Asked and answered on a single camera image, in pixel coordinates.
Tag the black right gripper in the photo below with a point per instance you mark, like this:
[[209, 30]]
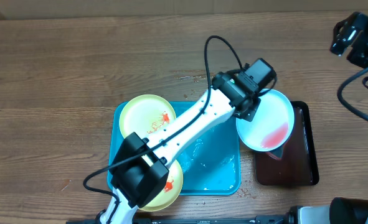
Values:
[[367, 32]]

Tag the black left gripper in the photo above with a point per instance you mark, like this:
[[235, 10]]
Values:
[[250, 113]]

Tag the light blue plate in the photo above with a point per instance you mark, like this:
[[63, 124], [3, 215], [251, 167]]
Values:
[[272, 124]]

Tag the red black sponge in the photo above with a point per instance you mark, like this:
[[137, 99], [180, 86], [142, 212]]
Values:
[[277, 153]]

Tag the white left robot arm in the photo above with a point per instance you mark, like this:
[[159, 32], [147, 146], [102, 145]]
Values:
[[140, 168]]

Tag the blue plastic tray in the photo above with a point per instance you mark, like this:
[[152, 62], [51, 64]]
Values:
[[211, 164]]

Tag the black water tray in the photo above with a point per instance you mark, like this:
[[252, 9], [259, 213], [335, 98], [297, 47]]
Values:
[[298, 166]]

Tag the yellow plate far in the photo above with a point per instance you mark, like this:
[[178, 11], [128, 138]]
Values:
[[145, 114]]

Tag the yellow plate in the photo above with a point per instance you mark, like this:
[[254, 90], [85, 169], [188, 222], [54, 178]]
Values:
[[170, 192], [145, 114]]

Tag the yellow plate near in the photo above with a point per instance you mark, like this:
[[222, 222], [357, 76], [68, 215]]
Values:
[[170, 192]]

